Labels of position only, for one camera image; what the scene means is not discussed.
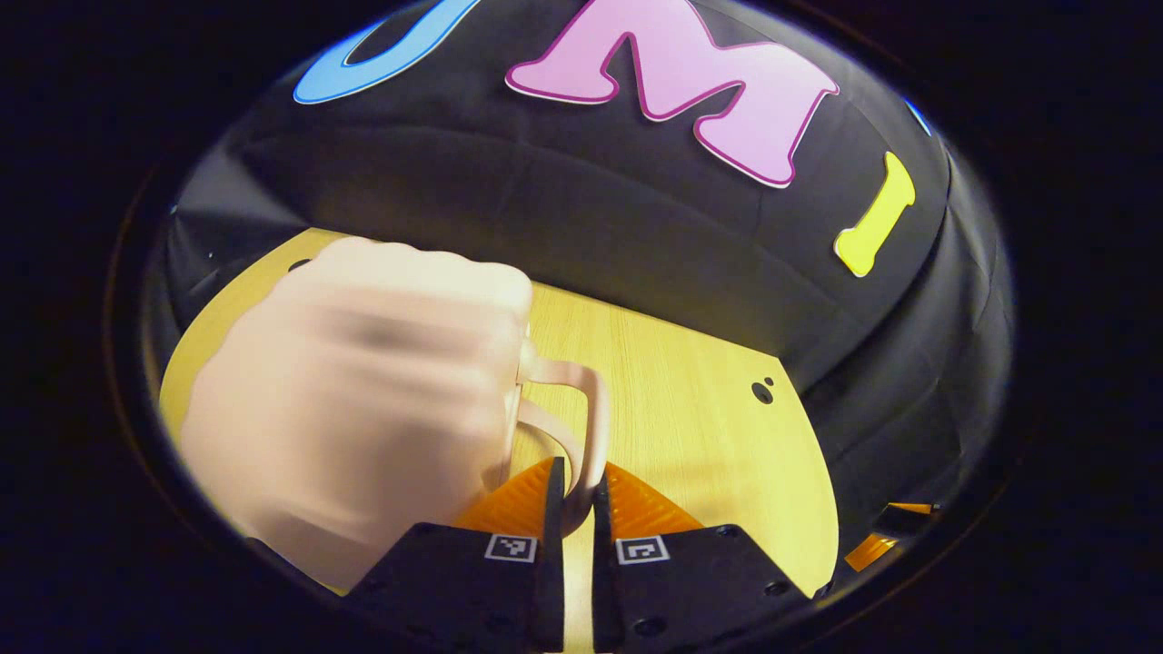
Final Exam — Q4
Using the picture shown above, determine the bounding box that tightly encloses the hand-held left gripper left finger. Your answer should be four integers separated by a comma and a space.
350, 457, 567, 654

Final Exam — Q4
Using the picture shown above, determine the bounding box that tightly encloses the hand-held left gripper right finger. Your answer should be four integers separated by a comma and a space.
591, 461, 810, 654

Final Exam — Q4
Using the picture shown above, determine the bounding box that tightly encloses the black backdrop cloth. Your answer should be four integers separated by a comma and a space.
144, 0, 1016, 582

